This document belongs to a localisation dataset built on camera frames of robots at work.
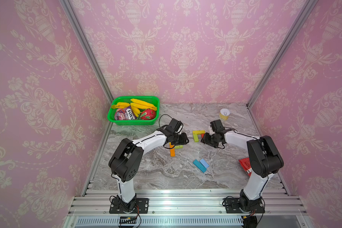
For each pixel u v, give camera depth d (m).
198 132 1.03
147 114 1.04
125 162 0.48
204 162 0.89
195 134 1.03
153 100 1.16
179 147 0.95
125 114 1.06
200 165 0.88
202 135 1.02
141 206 0.74
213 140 0.84
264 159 0.49
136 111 1.10
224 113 1.09
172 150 0.94
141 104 1.12
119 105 1.11
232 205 0.73
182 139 0.81
